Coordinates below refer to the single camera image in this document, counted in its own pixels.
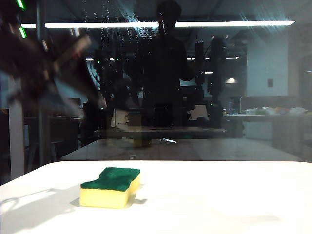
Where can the large glass window pane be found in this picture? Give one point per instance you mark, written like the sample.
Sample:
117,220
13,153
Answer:
268,122

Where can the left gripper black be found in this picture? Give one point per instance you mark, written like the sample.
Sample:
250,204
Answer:
46,73

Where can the yellow sponge with green scourer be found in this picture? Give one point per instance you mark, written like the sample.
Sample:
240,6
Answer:
109,192

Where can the grey metal window post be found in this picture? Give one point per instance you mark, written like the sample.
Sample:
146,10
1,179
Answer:
44,136

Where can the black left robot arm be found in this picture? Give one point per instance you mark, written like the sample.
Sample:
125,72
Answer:
17,48

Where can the white window frame pillar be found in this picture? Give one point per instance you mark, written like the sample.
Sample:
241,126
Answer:
16,141

